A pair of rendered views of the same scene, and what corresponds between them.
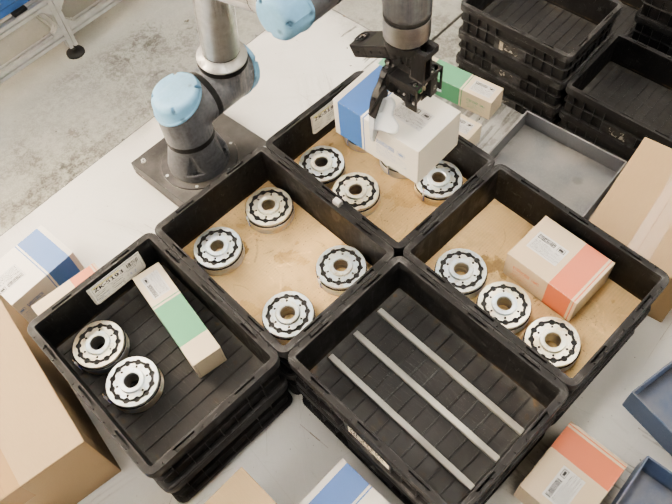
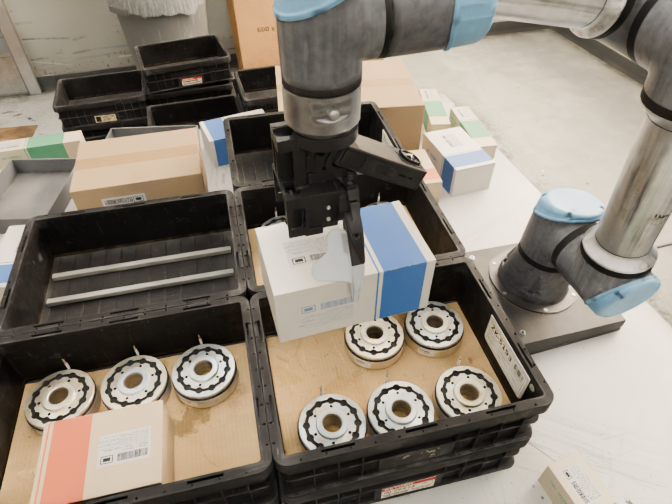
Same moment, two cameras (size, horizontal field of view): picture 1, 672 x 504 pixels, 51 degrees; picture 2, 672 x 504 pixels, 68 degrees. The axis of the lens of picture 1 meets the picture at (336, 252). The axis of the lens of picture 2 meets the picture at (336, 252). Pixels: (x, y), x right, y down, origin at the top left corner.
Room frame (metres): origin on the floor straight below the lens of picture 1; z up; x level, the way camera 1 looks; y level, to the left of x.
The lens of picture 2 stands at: (1.06, -0.56, 1.56)
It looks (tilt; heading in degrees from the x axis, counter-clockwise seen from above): 44 degrees down; 114
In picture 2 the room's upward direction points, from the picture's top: straight up
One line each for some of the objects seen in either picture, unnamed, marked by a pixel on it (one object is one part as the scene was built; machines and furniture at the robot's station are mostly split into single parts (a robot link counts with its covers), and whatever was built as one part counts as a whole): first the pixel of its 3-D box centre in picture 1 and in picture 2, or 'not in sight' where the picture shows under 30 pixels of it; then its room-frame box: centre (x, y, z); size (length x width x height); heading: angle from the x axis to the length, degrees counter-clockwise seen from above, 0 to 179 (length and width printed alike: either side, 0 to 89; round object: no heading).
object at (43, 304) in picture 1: (83, 309); (410, 178); (0.78, 0.57, 0.74); 0.16 x 0.12 x 0.07; 125
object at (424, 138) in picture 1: (395, 122); (342, 268); (0.88, -0.14, 1.09); 0.20 x 0.12 x 0.09; 41
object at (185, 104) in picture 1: (183, 108); (563, 226); (1.17, 0.30, 0.91); 0.13 x 0.12 x 0.14; 132
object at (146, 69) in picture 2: not in sight; (191, 96); (-0.56, 1.27, 0.37); 0.42 x 0.34 x 0.46; 41
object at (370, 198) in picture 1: (355, 191); (374, 334); (0.91, -0.06, 0.86); 0.10 x 0.10 x 0.01
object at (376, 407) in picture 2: not in sight; (400, 410); (1.00, -0.18, 0.86); 0.10 x 0.10 x 0.01
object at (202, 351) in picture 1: (178, 318); not in sight; (0.66, 0.32, 0.86); 0.24 x 0.06 x 0.06; 30
